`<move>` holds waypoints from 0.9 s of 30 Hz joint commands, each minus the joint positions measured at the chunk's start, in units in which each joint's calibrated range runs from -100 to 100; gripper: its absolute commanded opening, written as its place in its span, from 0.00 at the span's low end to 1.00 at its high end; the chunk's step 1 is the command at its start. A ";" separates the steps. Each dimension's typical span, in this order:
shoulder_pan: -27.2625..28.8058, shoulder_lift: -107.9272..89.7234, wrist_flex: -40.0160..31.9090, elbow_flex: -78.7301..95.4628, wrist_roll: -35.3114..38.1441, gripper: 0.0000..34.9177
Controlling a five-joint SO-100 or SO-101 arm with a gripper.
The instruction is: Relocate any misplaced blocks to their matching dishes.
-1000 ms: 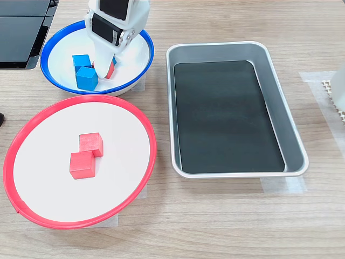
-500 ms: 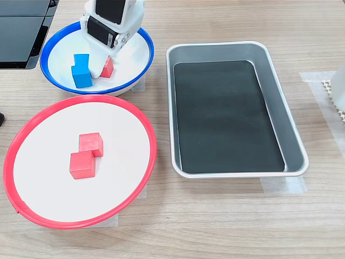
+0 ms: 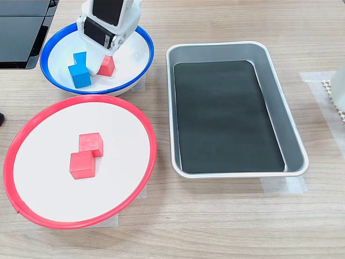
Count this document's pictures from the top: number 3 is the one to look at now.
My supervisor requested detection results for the black electronic device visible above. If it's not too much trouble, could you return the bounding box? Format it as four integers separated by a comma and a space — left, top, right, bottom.
0, 0, 60, 70

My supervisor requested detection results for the red-rimmed white plate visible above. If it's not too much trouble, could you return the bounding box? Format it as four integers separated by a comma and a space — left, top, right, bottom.
3, 94, 157, 230

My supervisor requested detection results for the blue-rimmed white plate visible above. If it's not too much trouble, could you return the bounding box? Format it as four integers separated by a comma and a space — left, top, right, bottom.
39, 21, 155, 97

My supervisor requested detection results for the blue cube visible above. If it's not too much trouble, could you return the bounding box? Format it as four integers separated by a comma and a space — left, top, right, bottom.
67, 64, 92, 89
73, 51, 87, 68

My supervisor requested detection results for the pale perforated plate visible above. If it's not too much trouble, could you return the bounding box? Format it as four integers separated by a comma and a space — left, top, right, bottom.
322, 79, 345, 125

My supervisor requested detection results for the clear tape strip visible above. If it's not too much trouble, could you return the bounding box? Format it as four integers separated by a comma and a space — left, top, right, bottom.
126, 74, 147, 94
136, 185, 148, 200
260, 176, 308, 194
80, 212, 119, 229

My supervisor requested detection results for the steel tray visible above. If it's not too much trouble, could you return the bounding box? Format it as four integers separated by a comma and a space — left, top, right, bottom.
165, 40, 310, 179

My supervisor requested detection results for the black mat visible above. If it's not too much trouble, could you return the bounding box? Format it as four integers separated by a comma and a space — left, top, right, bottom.
174, 60, 286, 174

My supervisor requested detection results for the red cube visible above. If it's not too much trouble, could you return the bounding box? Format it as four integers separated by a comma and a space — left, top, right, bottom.
78, 132, 104, 158
96, 55, 116, 77
69, 151, 96, 180

